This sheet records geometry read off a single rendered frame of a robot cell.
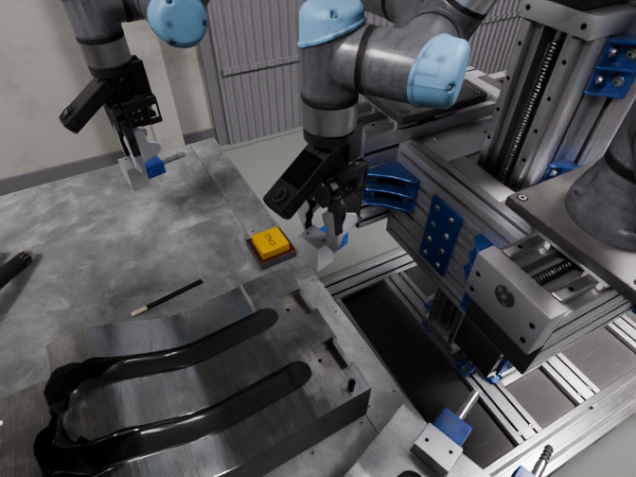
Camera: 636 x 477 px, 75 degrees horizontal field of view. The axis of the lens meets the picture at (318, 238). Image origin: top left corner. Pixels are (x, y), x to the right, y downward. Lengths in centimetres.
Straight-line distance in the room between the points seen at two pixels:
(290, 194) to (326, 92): 14
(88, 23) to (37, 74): 172
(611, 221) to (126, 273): 83
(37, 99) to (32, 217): 145
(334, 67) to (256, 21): 206
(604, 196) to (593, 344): 108
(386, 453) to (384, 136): 61
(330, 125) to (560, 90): 42
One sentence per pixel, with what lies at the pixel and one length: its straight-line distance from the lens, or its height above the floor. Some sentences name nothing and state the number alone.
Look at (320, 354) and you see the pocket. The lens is 67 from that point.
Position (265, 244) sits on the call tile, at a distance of 85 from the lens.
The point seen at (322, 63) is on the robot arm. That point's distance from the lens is 51.
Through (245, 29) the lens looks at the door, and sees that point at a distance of 255.
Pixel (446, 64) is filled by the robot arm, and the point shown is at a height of 127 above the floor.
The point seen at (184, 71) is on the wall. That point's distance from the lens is 257.
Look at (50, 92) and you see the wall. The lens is 255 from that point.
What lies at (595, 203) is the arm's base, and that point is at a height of 108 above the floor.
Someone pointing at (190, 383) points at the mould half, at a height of 89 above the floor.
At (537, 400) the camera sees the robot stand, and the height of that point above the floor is 21.
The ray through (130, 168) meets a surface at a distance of 92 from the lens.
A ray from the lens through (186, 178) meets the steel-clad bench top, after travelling 113.
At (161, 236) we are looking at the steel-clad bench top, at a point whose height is 80.
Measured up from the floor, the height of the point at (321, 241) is 96.
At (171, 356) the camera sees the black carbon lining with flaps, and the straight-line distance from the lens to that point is 67.
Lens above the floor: 144
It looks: 45 degrees down
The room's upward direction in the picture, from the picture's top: straight up
